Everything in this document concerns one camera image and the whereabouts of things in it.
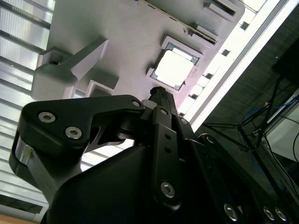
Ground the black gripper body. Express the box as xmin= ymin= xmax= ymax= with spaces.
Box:
xmin=42 ymin=143 xmax=224 ymax=224

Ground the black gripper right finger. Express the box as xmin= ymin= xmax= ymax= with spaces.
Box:
xmin=163 ymin=88 xmax=294 ymax=224

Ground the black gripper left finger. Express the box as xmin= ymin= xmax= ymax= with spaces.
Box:
xmin=8 ymin=85 xmax=183 ymax=210

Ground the silver CPU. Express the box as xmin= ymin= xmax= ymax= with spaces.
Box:
xmin=150 ymin=43 xmax=201 ymax=92

